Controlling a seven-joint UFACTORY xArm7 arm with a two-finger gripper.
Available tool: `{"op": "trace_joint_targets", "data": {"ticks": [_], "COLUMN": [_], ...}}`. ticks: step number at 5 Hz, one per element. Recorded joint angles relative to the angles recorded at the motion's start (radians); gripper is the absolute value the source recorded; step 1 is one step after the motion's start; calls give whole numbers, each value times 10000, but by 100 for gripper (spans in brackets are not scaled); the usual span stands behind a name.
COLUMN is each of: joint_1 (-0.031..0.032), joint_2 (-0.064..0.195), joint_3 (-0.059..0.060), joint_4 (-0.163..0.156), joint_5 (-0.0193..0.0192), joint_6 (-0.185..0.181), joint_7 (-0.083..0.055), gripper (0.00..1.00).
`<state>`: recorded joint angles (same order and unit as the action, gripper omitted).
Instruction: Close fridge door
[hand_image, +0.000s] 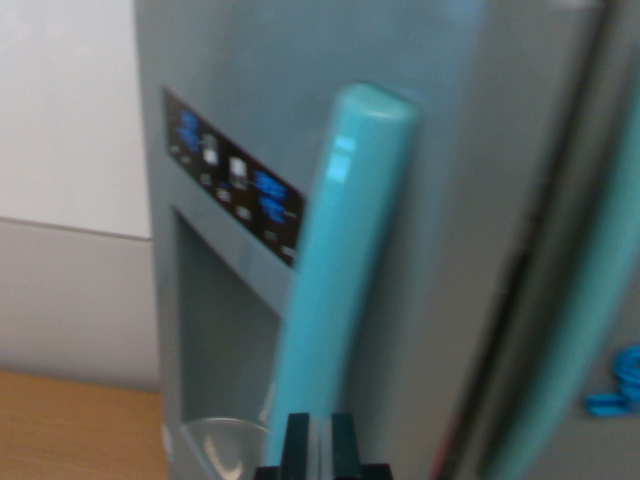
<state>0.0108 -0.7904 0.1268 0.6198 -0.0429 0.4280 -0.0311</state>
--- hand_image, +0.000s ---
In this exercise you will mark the small blue magnet clip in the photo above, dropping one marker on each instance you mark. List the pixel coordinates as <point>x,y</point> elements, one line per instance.
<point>622,380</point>

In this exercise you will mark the grey toy refrigerator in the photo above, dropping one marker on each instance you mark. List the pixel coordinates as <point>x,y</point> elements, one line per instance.
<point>250,75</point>

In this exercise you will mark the black control panel sticker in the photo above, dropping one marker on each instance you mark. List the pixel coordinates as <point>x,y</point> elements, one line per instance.
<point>235,185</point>

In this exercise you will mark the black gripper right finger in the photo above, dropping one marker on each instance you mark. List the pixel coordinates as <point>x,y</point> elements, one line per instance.
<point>345,445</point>

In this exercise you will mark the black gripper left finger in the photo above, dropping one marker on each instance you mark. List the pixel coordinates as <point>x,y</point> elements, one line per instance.
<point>297,445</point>

